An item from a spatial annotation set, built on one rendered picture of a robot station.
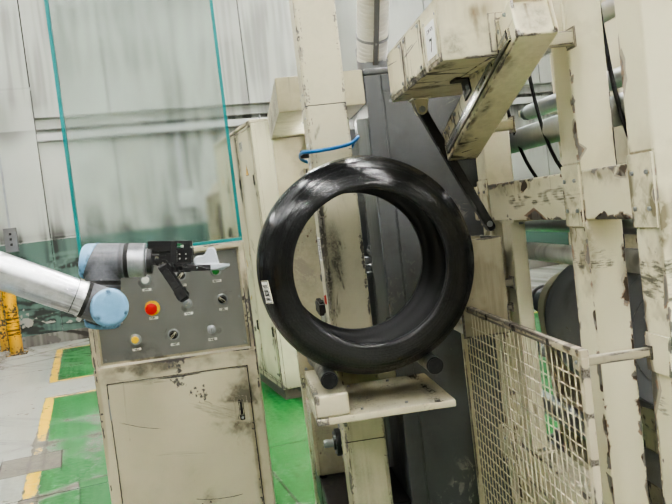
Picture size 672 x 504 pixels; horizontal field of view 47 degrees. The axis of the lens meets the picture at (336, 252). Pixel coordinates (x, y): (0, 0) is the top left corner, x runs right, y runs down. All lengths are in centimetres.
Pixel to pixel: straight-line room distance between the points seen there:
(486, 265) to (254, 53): 968
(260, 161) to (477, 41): 391
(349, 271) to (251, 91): 944
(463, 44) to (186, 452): 166
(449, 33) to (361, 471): 135
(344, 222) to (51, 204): 909
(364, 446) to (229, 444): 53
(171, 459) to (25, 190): 867
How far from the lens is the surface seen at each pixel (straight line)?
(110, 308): 190
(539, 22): 177
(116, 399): 274
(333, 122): 235
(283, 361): 569
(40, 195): 1117
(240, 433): 274
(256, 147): 562
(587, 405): 164
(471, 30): 183
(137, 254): 203
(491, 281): 237
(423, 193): 199
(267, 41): 1190
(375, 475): 248
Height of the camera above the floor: 133
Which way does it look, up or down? 3 degrees down
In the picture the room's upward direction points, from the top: 7 degrees counter-clockwise
